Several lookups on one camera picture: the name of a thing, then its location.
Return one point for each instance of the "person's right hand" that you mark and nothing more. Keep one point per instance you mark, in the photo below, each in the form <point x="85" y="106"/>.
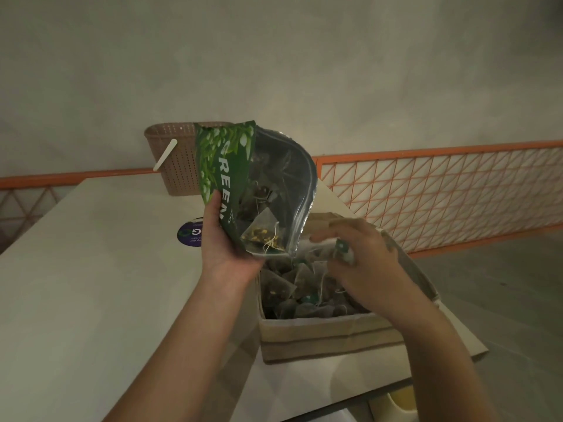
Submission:
<point x="382" y="276"/>

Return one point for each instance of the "person's left hand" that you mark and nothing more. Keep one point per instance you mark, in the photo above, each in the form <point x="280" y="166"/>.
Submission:
<point x="224" y="259"/>

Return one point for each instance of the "pile of green tea bags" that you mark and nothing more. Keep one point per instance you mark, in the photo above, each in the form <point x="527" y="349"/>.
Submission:
<point x="299" y="285"/>
<point x="264" y="232"/>

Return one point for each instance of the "green tea bag with tag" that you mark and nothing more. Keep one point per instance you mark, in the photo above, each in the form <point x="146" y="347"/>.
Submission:
<point x="341" y="248"/>

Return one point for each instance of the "beige fabric storage box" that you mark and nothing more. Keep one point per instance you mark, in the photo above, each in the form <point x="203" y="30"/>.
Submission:
<point x="316" y="340"/>

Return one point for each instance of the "green tea pouch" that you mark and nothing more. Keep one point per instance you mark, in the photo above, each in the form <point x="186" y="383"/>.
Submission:
<point x="224" y="162"/>

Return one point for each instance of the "person's left forearm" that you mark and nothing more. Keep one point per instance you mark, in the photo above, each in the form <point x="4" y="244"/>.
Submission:
<point x="176" y="360"/>

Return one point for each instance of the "round blue sticker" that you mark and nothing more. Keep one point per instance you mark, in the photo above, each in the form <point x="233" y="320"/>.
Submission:
<point x="190" y="235"/>

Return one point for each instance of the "brown perforated plastic basket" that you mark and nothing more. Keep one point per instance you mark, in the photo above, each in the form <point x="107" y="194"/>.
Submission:
<point x="176" y="180"/>

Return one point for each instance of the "orange metal mesh fence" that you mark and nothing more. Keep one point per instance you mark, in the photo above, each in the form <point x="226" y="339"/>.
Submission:
<point x="440" y="151"/>

